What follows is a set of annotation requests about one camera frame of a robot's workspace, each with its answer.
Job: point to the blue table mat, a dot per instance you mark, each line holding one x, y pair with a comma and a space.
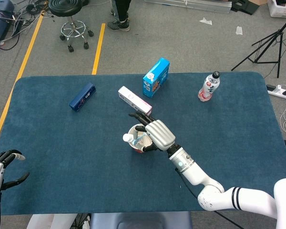
85, 167

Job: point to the white storage box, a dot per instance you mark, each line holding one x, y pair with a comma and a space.
278, 9

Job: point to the red paper cup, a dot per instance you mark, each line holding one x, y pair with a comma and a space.
139, 150

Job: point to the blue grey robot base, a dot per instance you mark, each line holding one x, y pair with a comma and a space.
138, 220

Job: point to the black tripod stand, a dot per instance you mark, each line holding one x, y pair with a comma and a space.
275, 38

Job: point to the light blue cookie box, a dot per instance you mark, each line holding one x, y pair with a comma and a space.
155, 81

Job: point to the flat white paper scrap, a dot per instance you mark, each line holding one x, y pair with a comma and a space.
239, 30

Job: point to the aluminium profile beams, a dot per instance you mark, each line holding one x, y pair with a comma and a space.
188, 4

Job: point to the person in dark trousers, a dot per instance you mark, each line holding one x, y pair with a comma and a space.
121, 12

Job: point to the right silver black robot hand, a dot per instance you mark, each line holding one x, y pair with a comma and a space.
159, 134

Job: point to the white robot body cover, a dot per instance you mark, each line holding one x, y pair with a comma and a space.
45, 221

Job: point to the white toothpaste tube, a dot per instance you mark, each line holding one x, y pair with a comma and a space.
127, 138

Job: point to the dark blue long box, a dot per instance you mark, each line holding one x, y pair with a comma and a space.
83, 96

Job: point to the black round stool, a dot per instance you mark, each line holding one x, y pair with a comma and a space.
64, 8

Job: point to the black foam insert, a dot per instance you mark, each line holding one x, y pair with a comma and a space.
243, 7

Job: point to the white power strip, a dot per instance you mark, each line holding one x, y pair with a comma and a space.
280, 91

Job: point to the white and pink box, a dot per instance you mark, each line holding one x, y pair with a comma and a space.
133, 100

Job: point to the plastic drink bottle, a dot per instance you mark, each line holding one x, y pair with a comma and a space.
208, 88

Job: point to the crumpled white paper scrap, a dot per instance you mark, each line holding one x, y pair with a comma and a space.
206, 21

